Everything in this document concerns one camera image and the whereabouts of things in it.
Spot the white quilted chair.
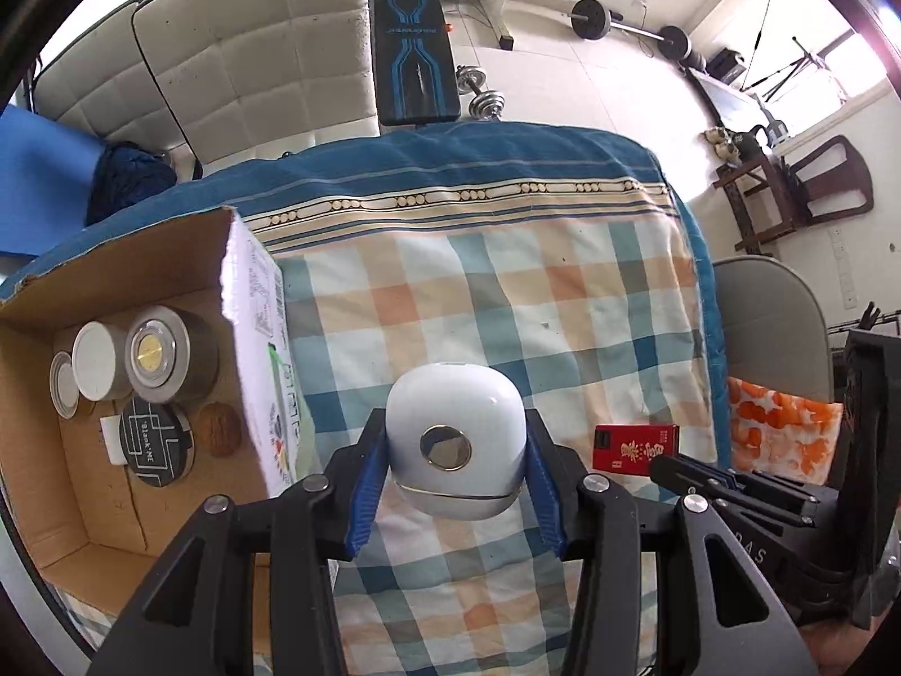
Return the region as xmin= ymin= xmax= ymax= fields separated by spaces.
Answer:
xmin=32 ymin=0 xmax=191 ymax=170
xmin=132 ymin=0 xmax=381 ymax=177

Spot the silver tin lid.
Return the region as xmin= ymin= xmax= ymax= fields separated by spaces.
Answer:
xmin=49 ymin=350 xmax=89 ymax=420

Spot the white rounded case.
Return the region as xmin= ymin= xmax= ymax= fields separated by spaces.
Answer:
xmin=385 ymin=361 xmax=529 ymax=521

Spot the small red box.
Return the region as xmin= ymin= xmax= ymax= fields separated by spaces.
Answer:
xmin=592 ymin=424 xmax=681 ymax=473

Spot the black patterned round tin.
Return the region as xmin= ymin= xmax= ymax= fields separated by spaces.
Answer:
xmin=118 ymin=394 xmax=196 ymax=488

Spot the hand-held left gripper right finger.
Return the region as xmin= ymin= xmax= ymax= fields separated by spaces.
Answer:
xmin=524 ymin=412 xmax=810 ymax=676

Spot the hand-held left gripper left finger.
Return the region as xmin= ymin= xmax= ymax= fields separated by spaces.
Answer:
xmin=88 ymin=408 xmax=388 ymax=676

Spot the orange and white cushion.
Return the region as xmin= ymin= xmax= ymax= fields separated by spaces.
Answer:
xmin=727 ymin=376 xmax=844 ymax=487

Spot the brown cardboard box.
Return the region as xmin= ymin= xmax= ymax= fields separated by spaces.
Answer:
xmin=0 ymin=206 xmax=305 ymax=621

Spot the short barbell with black plates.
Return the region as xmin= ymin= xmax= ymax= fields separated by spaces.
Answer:
xmin=570 ymin=0 xmax=694 ymax=61

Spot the checkered tablecloth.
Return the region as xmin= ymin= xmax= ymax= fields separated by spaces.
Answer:
xmin=0 ymin=121 xmax=726 ymax=676

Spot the dark flat panel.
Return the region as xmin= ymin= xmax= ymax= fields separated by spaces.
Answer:
xmin=690 ymin=66 xmax=765 ymax=131

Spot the white round jar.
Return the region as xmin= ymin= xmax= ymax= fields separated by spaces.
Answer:
xmin=72 ymin=322 xmax=135 ymax=401

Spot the brown walnut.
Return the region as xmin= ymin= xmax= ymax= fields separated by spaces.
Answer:
xmin=199 ymin=401 xmax=242 ymax=459

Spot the dark blue knitted cloth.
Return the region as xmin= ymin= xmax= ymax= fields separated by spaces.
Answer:
xmin=86 ymin=141 xmax=177 ymax=226

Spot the chrome dumbbell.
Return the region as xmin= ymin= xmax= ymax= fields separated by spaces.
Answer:
xmin=456 ymin=65 xmax=506 ymax=121

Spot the black tripod stand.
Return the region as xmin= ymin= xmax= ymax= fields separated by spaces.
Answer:
xmin=746 ymin=35 xmax=828 ymax=92

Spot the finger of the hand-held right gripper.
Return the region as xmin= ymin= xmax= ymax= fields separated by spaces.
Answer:
xmin=649 ymin=456 xmax=804 ymax=528
xmin=679 ymin=460 xmax=821 ymax=504

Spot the black speaker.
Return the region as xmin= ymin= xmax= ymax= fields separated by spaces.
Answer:
xmin=707 ymin=49 xmax=747 ymax=86

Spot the silver tin with gold centre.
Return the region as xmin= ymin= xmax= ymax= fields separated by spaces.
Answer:
xmin=125 ymin=304 xmax=221 ymax=406

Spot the grey chair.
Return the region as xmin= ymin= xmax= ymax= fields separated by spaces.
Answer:
xmin=712 ymin=257 xmax=835 ymax=406

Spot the small white cylinder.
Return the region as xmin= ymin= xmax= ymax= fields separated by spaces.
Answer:
xmin=100 ymin=415 xmax=128 ymax=467

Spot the brown wooden chair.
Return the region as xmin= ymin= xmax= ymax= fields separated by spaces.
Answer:
xmin=714 ymin=134 xmax=875 ymax=255

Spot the black and blue weight bench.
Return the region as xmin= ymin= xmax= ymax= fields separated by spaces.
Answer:
xmin=372 ymin=0 xmax=466 ymax=129

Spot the blue folded mat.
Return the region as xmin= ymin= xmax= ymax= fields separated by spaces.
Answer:
xmin=0 ymin=104 xmax=114 ymax=258

